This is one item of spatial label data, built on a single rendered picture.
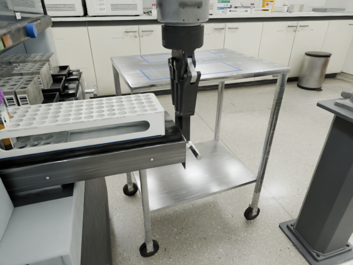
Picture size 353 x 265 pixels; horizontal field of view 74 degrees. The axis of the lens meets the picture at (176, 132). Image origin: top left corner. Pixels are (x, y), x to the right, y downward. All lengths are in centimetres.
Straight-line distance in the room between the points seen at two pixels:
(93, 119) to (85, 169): 9
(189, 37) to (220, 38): 265
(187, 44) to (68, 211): 34
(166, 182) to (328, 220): 71
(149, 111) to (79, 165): 15
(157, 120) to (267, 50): 310
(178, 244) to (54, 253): 92
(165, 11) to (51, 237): 38
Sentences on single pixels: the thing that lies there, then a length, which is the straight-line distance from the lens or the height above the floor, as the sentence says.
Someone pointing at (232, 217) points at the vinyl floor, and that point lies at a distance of 141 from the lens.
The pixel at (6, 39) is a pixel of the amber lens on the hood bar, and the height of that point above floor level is 98.
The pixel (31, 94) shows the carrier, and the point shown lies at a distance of 59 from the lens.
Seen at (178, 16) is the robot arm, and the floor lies 102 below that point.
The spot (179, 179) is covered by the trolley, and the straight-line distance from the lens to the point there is 117.
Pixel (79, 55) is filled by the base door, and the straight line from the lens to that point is 277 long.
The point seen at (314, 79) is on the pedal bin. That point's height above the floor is 16.
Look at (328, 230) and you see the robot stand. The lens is 126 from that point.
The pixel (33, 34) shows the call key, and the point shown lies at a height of 97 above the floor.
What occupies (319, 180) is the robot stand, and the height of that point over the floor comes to 38.
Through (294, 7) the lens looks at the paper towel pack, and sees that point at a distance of 420.
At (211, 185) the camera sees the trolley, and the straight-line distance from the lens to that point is 114.
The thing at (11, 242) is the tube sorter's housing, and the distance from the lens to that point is 44.
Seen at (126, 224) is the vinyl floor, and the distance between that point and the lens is 137.
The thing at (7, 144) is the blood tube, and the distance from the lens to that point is 46.
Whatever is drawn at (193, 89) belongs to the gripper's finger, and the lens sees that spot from 42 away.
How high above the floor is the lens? 104
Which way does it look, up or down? 29 degrees down
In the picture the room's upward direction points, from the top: straight up
